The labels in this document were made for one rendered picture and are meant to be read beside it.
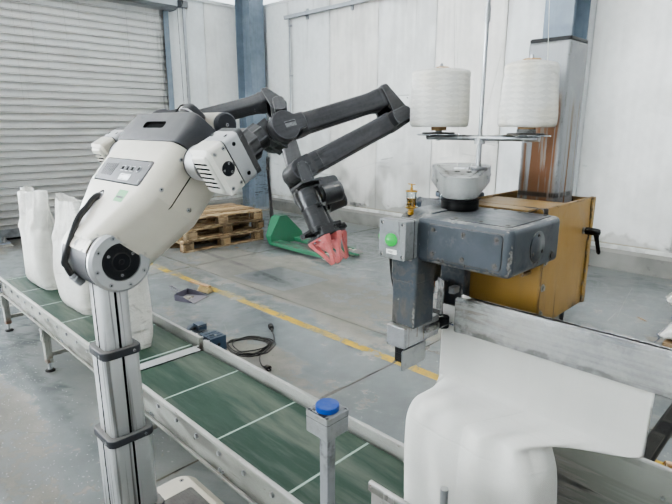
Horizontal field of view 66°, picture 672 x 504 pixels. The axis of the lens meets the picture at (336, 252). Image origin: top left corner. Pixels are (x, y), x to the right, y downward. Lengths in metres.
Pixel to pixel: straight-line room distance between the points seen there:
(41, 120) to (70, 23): 1.43
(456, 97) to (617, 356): 0.75
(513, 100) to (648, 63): 5.04
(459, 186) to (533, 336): 0.38
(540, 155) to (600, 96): 4.91
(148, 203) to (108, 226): 0.12
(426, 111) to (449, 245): 0.47
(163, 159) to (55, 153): 7.23
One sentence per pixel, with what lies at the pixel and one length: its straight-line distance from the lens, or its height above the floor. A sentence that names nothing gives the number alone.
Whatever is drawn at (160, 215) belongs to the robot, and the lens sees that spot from 1.36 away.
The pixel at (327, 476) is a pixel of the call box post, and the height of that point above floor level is 0.66.
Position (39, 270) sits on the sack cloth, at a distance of 4.26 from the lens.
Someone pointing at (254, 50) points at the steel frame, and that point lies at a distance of 9.79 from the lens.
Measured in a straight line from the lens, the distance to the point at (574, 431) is 1.33.
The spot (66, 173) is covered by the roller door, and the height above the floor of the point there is 0.86.
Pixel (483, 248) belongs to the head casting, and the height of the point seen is 1.29.
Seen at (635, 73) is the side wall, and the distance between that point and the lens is 6.38.
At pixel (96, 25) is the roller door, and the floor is 2.95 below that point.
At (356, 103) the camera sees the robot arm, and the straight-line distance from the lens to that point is 1.49.
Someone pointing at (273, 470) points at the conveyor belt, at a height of 0.38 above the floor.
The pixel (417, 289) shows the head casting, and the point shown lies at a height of 1.16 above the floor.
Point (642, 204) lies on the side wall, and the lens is 6.35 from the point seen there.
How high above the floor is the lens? 1.53
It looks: 14 degrees down
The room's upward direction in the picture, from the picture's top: straight up
